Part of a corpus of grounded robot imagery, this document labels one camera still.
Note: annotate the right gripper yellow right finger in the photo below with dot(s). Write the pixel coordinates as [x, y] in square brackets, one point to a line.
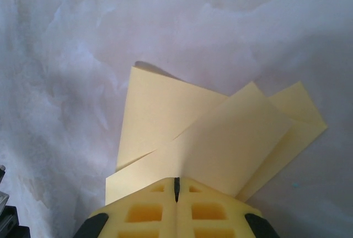
[183, 216]

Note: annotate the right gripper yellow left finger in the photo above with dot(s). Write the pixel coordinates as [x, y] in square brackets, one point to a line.
[168, 216]

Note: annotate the yellow square paper sheet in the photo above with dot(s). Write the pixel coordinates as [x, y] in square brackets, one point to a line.
[165, 111]

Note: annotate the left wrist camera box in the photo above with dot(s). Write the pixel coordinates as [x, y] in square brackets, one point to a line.
[2, 202]

